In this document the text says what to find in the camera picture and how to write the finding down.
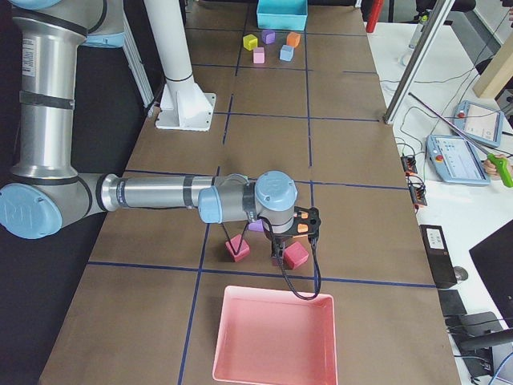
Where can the aluminium frame post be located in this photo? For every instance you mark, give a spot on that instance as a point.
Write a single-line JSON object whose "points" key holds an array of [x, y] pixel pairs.
{"points": [[437, 17]]}

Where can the purple block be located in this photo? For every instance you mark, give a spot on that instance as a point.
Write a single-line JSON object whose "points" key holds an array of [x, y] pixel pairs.
{"points": [[268, 36], [256, 226]]}

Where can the light blue block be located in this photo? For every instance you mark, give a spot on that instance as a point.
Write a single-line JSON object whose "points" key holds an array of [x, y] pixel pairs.
{"points": [[286, 53]]}

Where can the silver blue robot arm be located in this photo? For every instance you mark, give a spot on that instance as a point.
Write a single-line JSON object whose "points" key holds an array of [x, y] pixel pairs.
{"points": [[47, 194]]}

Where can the orange black connector board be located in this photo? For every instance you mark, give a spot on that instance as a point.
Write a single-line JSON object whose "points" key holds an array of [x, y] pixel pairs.
{"points": [[415, 183]]}

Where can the yellow block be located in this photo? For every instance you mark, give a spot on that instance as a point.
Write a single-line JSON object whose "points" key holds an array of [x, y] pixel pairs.
{"points": [[250, 42]]}

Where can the pink tray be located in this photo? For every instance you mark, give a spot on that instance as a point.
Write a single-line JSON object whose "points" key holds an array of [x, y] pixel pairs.
{"points": [[272, 337]]}

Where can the purple block near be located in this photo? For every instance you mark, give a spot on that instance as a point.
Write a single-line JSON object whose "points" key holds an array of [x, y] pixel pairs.
{"points": [[256, 226]]}

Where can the red bottle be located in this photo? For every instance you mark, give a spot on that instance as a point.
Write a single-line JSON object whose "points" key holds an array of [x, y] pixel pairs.
{"points": [[374, 15]]}

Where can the teach pendant far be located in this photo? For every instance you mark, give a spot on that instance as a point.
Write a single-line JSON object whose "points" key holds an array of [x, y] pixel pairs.
{"points": [[483, 124]]}

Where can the dark red block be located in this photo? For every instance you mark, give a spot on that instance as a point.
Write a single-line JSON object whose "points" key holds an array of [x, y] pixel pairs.
{"points": [[238, 248], [294, 255]]}

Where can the blue bin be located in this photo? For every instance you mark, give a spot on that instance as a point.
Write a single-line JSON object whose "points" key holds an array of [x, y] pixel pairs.
{"points": [[282, 14]]}

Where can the long grabber stick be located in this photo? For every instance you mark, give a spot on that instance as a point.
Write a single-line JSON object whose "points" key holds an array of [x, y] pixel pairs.
{"points": [[500, 164]]}

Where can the teach pendant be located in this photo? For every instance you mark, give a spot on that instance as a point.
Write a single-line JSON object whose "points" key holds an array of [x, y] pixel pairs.
{"points": [[455, 160], [483, 124]]}

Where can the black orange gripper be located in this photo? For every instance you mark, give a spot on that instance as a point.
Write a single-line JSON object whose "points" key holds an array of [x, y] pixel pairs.
{"points": [[279, 241]]}

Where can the purple block far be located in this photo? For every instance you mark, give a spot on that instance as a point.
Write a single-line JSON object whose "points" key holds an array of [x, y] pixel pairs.
{"points": [[268, 36]]}

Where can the orange block far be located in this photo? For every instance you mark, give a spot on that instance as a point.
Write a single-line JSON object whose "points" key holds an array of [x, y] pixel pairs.
{"points": [[293, 39]]}

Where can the pink block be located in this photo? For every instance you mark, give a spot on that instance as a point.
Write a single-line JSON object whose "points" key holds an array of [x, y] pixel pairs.
{"points": [[258, 55]]}

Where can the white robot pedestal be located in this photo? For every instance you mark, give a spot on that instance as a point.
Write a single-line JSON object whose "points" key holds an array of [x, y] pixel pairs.
{"points": [[184, 106]]}

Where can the dark red block right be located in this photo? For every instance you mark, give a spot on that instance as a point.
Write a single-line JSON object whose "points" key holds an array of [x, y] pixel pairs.
{"points": [[294, 255]]}

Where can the dark red block left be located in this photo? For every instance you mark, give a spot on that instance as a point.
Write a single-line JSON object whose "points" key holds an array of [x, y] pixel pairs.
{"points": [[238, 248]]}

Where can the teach pendant near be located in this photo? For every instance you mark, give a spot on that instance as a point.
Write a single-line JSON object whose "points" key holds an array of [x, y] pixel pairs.
{"points": [[455, 160]]}

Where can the black monitor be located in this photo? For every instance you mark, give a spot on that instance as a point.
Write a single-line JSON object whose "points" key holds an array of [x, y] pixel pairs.
{"points": [[492, 257]]}

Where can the person's hand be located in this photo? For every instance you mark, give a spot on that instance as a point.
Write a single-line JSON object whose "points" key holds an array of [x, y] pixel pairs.
{"points": [[491, 168]]}

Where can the black power box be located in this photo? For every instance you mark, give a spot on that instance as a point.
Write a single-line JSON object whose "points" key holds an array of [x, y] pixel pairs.
{"points": [[438, 256]]}

